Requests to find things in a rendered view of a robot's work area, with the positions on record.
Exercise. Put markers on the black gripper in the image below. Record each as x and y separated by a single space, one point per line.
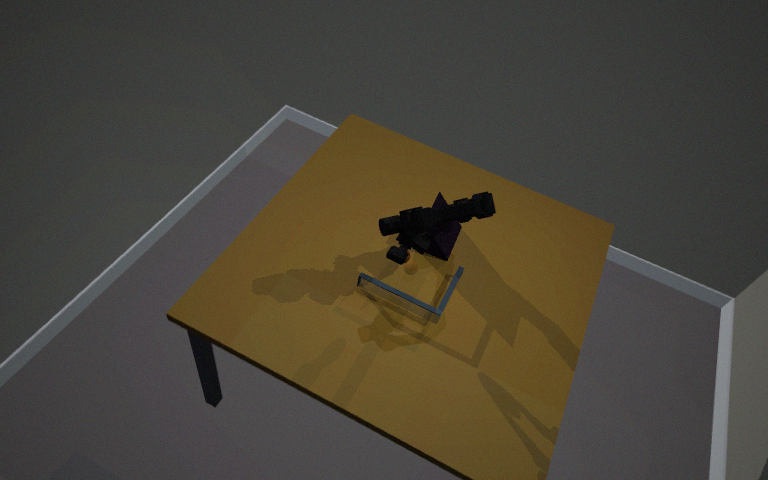
399 255

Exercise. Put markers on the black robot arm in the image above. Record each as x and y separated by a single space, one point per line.
413 222

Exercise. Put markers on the see-through orange ball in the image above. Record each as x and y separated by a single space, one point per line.
410 267

